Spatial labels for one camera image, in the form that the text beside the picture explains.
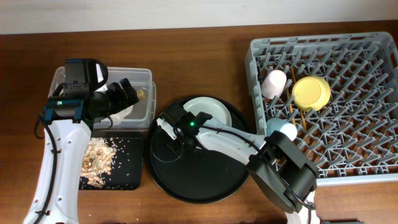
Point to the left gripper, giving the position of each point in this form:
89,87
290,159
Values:
122,101

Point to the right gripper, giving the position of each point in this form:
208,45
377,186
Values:
176,147

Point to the white tissue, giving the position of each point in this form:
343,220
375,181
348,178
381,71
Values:
122,114

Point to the white round plate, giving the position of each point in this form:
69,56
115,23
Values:
210,106

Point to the food scraps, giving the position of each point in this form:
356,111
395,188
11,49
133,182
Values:
105,164

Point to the light blue cup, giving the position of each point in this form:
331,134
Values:
287,128

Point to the pink cup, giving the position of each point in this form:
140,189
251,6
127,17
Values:
273,85

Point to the wooden chopstick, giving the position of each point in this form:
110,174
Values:
304,123
288,95

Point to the yellow bowl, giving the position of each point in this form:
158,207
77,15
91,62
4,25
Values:
311,93

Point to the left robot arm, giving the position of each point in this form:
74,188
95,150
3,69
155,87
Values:
56,194

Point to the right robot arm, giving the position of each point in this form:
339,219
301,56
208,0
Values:
285,175

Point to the clear plastic waste bin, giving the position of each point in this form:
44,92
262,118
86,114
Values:
143,105

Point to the round black serving tray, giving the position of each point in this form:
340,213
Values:
191,176

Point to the black rectangular tray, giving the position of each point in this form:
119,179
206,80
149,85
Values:
135,167

